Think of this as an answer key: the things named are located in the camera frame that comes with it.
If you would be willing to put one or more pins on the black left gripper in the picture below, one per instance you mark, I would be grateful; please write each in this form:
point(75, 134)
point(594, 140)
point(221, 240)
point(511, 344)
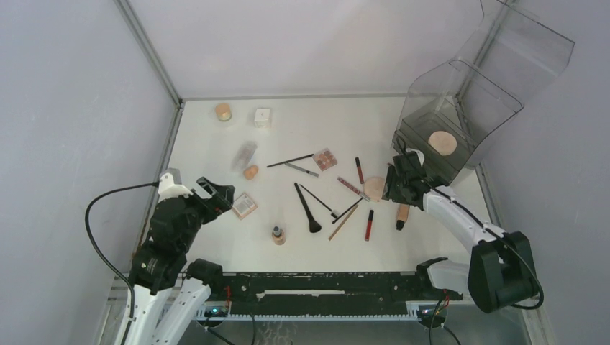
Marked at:
point(222, 195)

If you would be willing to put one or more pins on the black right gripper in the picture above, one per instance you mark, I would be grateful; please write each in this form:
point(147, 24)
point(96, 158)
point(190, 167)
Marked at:
point(389, 191)

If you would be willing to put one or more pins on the orange square powder compact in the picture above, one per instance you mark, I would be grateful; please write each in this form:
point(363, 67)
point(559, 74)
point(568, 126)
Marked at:
point(243, 206)

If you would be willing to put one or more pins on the round beige powder puff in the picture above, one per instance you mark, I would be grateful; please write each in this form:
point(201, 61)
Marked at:
point(374, 188)

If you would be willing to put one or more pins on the beige beauty blender sponge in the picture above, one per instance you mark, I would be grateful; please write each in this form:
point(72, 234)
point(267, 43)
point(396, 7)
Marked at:
point(250, 172)

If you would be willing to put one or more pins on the round beige sponge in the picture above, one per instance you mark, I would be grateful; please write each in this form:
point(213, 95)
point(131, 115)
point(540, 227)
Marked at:
point(443, 142)

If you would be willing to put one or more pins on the clear acrylic makeup organizer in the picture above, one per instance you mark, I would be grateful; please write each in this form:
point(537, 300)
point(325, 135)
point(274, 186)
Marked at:
point(507, 61)

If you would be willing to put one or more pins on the nine-pan eyeshadow palette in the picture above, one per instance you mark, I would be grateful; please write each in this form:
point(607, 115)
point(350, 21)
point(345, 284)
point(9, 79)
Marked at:
point(324, 159)

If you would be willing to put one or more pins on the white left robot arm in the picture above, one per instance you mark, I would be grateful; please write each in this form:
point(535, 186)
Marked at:
point(166, 290)

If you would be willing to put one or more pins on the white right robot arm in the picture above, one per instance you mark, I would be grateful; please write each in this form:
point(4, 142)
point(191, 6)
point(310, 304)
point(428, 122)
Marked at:
point(501, 272)

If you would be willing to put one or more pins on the beige foundation bottle black cap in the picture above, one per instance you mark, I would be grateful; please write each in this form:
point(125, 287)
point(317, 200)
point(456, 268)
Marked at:
point(402, 216)

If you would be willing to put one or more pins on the red glitter lip gloss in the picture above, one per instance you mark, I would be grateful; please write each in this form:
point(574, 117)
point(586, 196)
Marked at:
point(353, 189)

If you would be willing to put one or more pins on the black slim liner brush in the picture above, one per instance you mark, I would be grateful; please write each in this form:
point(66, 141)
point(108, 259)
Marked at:
point(347, 210)

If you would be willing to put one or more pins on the red black liquid lipstick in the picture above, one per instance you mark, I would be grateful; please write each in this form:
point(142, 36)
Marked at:
point(369, 225)

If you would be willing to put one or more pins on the clear plastic bottle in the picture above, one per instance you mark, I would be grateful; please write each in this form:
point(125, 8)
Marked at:
point(244, 155)

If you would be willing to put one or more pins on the orange-red lip gloss tube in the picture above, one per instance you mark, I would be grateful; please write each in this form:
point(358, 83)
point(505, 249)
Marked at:
point(359, 170)

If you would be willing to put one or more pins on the gold slim pencil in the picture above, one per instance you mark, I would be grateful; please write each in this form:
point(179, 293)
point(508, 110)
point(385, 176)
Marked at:
point(343, 222)

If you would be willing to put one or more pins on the peach foundation bottle silver pump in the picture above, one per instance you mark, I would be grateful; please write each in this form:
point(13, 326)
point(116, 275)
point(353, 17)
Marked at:
point(278, 235)

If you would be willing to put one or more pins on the checkered eyeliner pencil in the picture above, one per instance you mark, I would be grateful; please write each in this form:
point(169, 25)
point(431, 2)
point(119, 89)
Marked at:
point(303, 170)

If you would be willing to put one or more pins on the thin black angled brush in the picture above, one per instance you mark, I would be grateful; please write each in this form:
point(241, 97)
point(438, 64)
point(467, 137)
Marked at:
point(334, 214)

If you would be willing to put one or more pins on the round tan jar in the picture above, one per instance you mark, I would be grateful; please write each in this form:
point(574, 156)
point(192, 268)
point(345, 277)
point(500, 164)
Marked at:
point(223, 112)

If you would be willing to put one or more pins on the white cube box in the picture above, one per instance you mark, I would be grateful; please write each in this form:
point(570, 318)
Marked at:
point(262, 118)

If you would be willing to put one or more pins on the large black powder brush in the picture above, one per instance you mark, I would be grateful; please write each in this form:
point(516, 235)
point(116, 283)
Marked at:
point(314, 226)

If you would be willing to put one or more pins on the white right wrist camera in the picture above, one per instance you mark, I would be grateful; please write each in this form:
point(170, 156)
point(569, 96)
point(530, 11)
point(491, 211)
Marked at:
point(419, 154)

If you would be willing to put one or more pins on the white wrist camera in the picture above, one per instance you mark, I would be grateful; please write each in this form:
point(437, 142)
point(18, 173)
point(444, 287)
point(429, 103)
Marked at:
point(419, 154)
point(170, 185)

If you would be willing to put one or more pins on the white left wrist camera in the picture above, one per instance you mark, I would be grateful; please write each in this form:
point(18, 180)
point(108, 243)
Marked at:
point(170, 185)

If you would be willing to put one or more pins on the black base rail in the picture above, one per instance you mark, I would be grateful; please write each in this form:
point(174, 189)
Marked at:
point(324, 294)

